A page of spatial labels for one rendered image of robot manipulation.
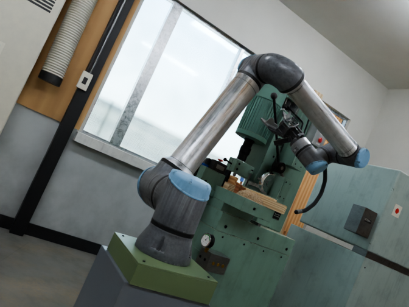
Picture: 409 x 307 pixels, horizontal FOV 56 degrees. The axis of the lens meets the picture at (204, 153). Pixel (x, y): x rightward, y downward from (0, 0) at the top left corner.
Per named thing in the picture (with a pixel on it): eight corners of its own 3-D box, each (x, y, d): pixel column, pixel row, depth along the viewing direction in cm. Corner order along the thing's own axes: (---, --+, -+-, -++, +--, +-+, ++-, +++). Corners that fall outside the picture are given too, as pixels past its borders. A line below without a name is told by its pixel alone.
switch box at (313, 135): (302, 141, 215) (314, 115, 216) (313, 148, 221) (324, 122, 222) (311, 143, 210) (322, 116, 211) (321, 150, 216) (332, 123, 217)
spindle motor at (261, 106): (228, 130, 209) (251, 79, 211) (249, 143, 219) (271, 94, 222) (249, 136, 195) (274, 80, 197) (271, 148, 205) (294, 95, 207)
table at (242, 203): (159, 171, 212) (164, 161, 213) (199, 189, 230) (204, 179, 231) (226, 204, 164) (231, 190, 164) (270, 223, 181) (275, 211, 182)
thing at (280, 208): (206, 180, 220) (208, 173, 220) (208, 181, 221) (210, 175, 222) (281, 213, 172) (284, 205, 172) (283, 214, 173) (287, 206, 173)
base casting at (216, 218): (168, 201, 212) (174, 186, 213) (238, 228, 246) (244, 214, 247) (215, 229, 176) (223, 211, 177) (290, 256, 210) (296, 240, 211)
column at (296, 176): (229, 210, 224) (278, 98, 229) (254, 220, 237) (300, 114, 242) (255, 223, 206) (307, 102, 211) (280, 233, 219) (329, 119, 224)
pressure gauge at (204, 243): (196, 247, 171) (204, 230, 172) (202, 249, 174) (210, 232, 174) (204, 253, 166) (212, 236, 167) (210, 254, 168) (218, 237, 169)
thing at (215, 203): (177, 187, 211) (180, 181, 211) (204, 199, 223) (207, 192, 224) (220, 210, 179) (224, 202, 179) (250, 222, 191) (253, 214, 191)
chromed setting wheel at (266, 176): (254, 189, 201) (263, 167, 202) (268, 197, 208) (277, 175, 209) (257, 190, 198) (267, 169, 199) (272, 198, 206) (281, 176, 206)
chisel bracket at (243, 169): (223, 170, 206) (229, 156, 206) (240, 179, 214) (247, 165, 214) (232, 173, 200) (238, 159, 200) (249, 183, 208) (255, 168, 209)
